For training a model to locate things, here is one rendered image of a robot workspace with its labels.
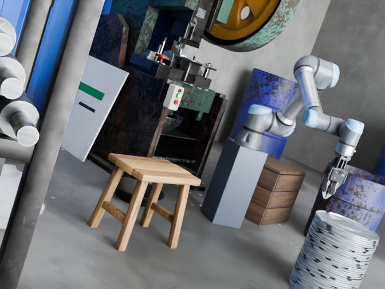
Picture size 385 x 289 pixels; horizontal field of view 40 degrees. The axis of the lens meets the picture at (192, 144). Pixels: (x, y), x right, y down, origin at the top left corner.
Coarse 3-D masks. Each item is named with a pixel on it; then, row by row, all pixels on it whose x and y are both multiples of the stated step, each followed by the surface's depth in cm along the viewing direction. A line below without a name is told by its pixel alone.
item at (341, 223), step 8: (320, 216) 232; (328, 216) 238; (336, 216) 243; (328, 224) 223; (336, 224) 228; (344, 224) 230; (352, 224) 236; (360, 224) 243; (344, 232) 219; (352, 232) 223; (360, 232) 228; (368, 232) 234; (376, 240) 223
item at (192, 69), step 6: (186, 60) 313; (192, 60) 315; (180, 66) 319; (186, 66) 316; (192, 66) 316; (198, 66) 320; (204, 66) 305; (186, 72) 315; (192, 72) 318; (186, 78) 316; (192, 78) 320
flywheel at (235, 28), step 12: (240, 0) 346; (252, 0) 340; (264, 0) 333; (276, 0) 323; (240, 12) 348; (252, 12) 339; (264, 12) 328; (216, 24) 357; (228, 24) 351; (240, 24) 344; (252, 24) 334; (264, 24) 329; (216, 36) 352; (228, 36) 346; (240, 36) 339
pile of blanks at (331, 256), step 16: (320, 224) 226; (304, 240) 236; (320, 240) 227; (336, 240) 220; (352, 240) 218; (304, 256) 233; (320, 256) 223; (336, 256) 220; (352, 256) 220; (368, 256) 223; (304, 272) 228; (320, 272) 223; (336, 272) 223; (352, 272) 221; (304, 288) 227; (320, 288) 224; (336, 288) 223; (352, 288) 227
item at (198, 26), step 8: (208, 0) 319; (200, 8) 316; (208, 8) 321; (200, 16) 319; (208, 16) 324; (176, 24) 321; (184, 24) 316; (192, 24) 315; (200, 24) 321; (176, 32) 320; (184, 32) 316; (192, 32) 315; (200, 32) 320; (192, 40) 318; (200, 40) 322
